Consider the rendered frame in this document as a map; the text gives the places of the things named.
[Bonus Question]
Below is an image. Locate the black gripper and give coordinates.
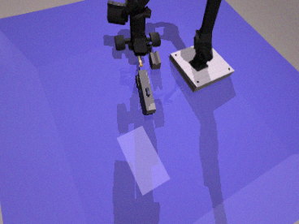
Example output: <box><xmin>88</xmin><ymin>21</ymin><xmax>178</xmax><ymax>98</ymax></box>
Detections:
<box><xmin>115</xmin><ymin>27</ymin><xmax>161</xmax><ymax>52</ymax></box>

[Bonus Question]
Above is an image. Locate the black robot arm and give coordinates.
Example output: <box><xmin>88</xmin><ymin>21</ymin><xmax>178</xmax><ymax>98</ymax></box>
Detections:
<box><xmin>106</xmin><ymin>0</ymin><xmax>222</xmax><ymax>71</ymax></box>

